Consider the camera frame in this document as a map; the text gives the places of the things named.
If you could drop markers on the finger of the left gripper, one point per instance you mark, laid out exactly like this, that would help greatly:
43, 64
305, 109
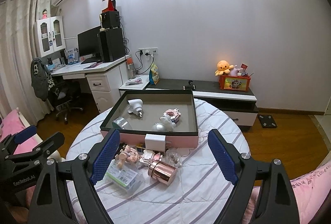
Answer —
46, 149
25, 134

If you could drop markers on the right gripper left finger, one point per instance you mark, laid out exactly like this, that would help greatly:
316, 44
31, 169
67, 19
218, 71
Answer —
51, 201

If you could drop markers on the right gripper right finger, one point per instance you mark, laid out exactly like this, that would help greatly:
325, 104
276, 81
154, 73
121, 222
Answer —
276, 200

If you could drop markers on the clear plastic card box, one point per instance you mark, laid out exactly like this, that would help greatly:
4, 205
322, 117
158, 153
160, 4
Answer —
128, 178

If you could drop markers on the pig girl figurine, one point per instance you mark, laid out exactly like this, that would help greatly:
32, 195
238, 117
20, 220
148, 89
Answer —
126, 154

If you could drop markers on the clear tape roll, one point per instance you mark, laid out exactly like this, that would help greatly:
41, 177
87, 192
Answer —
121, 123

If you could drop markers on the pink white block house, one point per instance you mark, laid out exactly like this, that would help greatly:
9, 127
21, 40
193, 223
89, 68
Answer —
148, 157

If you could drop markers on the rose gold metal canister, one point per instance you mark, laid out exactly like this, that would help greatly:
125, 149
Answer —
162, 172

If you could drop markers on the clear glass bottle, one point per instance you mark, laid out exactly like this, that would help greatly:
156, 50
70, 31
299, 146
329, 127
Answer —
173, 158

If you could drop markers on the pink bedding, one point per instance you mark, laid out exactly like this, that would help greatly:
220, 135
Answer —
311, 190

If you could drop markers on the black office chair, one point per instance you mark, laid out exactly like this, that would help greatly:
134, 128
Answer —
64, 96

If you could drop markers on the dark hanging jacket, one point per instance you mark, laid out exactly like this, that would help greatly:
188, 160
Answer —
41, 79

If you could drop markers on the pink black storage box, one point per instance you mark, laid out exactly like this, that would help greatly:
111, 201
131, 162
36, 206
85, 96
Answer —
155, 103

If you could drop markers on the white power adapter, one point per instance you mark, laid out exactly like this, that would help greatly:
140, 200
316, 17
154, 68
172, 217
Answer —
156, 142

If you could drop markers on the white desk with drawers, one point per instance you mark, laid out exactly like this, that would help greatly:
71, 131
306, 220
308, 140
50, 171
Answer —
104, 80

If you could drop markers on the black floor scale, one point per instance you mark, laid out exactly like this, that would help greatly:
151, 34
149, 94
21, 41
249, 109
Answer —
267, 121

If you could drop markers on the white spray nozzle head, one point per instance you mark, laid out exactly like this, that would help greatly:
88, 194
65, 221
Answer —
135, 106

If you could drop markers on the white astronaut figure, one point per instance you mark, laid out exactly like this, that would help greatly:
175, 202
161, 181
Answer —
165, 125

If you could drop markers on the black computer monitor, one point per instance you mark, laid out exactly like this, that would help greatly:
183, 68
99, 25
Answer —
88, 43

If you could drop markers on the small white side cabinet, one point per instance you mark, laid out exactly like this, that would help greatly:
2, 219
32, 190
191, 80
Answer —
140, 82

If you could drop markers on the black white tv cabinet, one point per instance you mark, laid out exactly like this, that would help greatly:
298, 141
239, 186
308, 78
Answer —
239, 106

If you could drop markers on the orange cap water bottle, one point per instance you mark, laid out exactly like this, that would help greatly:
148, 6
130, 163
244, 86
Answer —
131, 68

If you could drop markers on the pink donut block model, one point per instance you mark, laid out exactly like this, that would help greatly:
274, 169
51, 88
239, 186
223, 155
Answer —
174, 115

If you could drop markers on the black computer tower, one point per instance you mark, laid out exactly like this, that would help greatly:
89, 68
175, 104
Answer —
111, 44

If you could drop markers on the yellow blue snack bag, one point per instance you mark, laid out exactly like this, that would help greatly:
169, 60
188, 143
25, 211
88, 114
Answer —
153, 74

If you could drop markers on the small doll on cabinet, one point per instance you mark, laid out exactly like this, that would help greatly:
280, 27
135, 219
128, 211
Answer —
45, 14

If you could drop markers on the orange toy storage box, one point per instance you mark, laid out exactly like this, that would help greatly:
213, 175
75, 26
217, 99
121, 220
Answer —
235, 83

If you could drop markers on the beige curtain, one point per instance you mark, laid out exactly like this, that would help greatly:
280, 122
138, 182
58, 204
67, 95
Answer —
18, 49

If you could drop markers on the black speaker box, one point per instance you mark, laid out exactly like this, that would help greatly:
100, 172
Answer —
110, 19

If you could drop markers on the black massage gun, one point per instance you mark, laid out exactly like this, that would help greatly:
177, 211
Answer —
190, 86

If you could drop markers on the orange octopus plush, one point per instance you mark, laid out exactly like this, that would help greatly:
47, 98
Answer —
223, 67

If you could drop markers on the red triangular flag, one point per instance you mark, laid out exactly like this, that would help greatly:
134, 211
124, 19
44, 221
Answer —
109, 6

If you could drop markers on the white wall cabinet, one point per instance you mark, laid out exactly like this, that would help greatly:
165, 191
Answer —
49, 36

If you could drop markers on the white wall power strip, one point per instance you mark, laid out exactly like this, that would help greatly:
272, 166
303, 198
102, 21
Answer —
149, 51

